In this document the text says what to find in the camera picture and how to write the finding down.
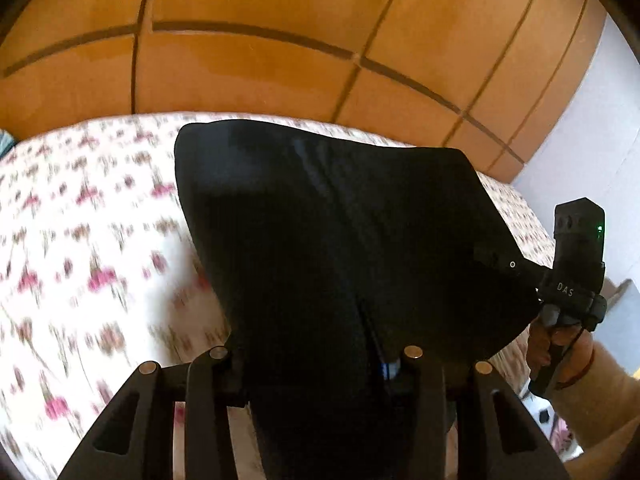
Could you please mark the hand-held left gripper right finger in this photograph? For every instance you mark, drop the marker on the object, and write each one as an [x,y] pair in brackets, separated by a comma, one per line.
[389,369]

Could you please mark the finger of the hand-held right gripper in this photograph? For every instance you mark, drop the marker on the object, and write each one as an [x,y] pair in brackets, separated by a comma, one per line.
[510,265]

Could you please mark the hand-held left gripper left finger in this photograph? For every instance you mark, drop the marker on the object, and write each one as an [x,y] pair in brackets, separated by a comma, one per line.
[214,390]

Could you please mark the black pants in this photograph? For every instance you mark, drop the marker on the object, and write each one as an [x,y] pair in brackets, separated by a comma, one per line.
[340,260]

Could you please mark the person's right hand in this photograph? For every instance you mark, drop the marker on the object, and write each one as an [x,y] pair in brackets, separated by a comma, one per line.
[570,360]

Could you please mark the white floral bed blanket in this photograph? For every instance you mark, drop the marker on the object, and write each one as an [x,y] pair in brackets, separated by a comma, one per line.
[90,240]

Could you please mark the light blue floral pillow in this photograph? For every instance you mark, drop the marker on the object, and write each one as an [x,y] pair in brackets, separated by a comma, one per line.
[4,142]

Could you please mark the wooden headboard panel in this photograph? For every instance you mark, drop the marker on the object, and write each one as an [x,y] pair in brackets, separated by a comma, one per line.
[280,35]

